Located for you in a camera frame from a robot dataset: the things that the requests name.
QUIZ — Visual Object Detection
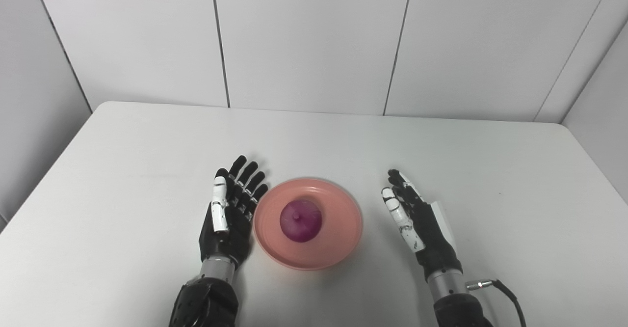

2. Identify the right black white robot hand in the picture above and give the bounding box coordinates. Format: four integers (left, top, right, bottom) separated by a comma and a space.
381, 169, 463, 283

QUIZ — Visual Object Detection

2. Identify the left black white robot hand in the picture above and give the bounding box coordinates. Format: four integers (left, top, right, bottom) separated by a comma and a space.
199, 155, 269, 269

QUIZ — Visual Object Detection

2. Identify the purple red onion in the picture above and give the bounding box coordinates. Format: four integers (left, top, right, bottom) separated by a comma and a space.
280, 199, 323, 243

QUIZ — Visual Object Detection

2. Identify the pink round plate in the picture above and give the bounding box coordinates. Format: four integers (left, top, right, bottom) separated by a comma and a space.
254, 179, 364, 271

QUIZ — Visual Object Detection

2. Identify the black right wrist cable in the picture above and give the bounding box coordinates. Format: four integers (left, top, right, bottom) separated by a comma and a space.
465, 279, 527, 327

